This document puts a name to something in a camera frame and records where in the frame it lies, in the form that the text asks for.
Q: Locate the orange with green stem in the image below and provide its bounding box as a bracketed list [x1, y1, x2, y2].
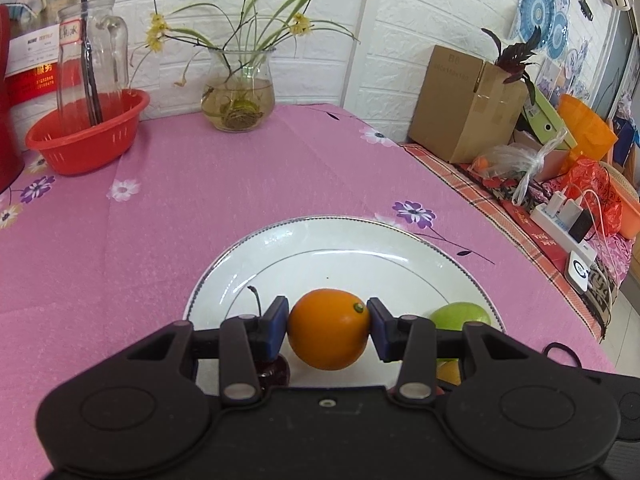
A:
[288, 288, 370, 372]

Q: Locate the dark red cherry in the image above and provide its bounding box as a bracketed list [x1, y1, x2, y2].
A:
[247, 285, 291, 390]

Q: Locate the green apple in plate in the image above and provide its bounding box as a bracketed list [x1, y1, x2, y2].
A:
[428, 301, 492, 332]

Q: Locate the white oval plate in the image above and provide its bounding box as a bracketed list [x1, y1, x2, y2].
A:
[182, 216, 506, 389]

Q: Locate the plaid red cloth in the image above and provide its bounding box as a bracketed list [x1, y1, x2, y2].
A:
[401, 144, 606, 342]

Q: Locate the pink floral tablecloth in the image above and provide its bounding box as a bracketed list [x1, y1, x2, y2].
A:
[1, 105, 612, 479]

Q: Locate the white power strip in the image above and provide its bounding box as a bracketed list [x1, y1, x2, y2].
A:
[530, 191, 597, 264]

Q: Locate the clear plastic bag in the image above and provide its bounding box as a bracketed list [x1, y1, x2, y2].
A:
[472, 128, 568, 206]

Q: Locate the brown cardboard box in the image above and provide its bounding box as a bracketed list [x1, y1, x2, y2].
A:
[408, 46, 529, 164]

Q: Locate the glass vase with plant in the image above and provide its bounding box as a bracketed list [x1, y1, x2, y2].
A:
[140, 0, 359, 132]

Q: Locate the red plastic basket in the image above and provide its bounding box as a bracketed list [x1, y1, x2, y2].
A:
[25, 89, 150, 176]

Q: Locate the orange plastic container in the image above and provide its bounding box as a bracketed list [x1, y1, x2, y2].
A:
[558, 94, 617, 165]

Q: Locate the dark purple leaf plant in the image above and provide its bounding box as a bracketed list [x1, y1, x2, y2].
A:
[482, 26, 541, 105]

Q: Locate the red thermos jug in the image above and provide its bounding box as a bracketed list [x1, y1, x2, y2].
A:
[0, 6, 24, 192]

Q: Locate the clear glass pitcher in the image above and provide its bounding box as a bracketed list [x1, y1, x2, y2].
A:
[56, 0, 129, 136]

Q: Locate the black hair tie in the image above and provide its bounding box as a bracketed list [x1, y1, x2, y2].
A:
[542, 341, 584, 370]

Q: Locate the blue decorative wall plate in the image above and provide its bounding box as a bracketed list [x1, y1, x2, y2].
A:
[515, 0, 555, 48]

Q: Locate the bedding poster on wall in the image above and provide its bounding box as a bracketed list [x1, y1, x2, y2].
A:
[1, 0, 80, 106]

